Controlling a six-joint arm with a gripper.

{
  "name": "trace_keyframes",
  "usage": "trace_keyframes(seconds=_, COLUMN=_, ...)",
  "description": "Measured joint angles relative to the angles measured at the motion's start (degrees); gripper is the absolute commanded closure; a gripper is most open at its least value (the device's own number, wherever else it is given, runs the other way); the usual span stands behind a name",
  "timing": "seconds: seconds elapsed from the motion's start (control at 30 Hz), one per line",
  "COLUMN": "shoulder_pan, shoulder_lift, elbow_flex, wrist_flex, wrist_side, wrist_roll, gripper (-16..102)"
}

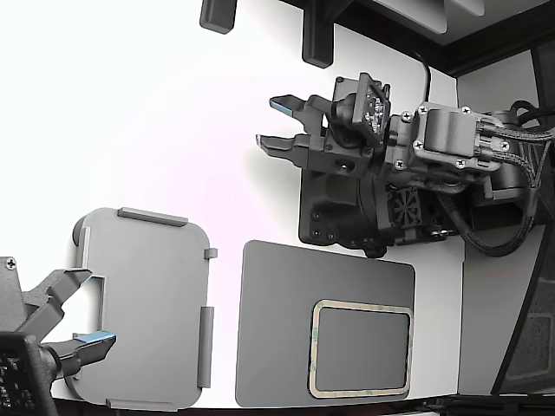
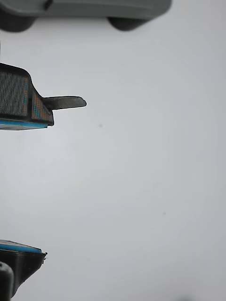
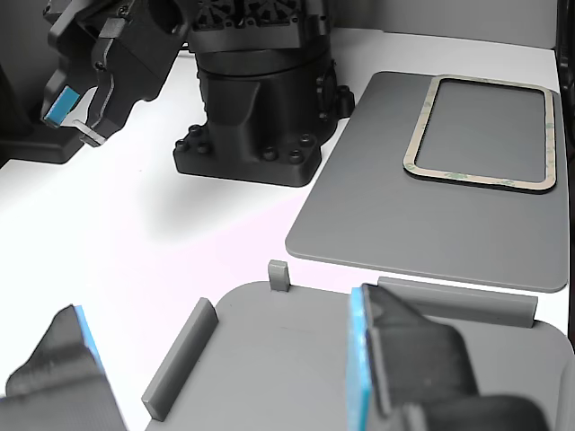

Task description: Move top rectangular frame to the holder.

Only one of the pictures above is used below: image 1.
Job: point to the grey gripper with screw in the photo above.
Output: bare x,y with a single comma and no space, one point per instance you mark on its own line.
9,294

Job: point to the black gripper with round hole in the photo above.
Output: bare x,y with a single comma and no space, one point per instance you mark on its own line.
329,158

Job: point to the beige rectangular adhesive frame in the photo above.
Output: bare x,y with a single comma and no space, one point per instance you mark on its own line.
360,304

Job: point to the black six-joint robot arm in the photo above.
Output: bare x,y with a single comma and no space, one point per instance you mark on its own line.
446,134

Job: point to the dark grey rectangular mat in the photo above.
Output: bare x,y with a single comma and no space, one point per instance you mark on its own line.
277,303

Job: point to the black gripper camera module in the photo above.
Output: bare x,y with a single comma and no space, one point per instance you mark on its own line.
17,377

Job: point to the wrist camera circuit board module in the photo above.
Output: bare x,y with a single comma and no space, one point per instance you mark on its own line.
368,108

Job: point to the black mounting bracket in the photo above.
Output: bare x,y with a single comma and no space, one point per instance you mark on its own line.
317,39

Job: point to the grey mounting bracket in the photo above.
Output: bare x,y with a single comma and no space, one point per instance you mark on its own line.
217,15

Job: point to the black enclosure frame beam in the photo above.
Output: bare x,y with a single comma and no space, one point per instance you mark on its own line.
390,26

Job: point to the black enclosure side panel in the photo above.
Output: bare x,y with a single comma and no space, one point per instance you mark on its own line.
542,303

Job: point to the black table edge rail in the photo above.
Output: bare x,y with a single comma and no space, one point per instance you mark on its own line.
485,405

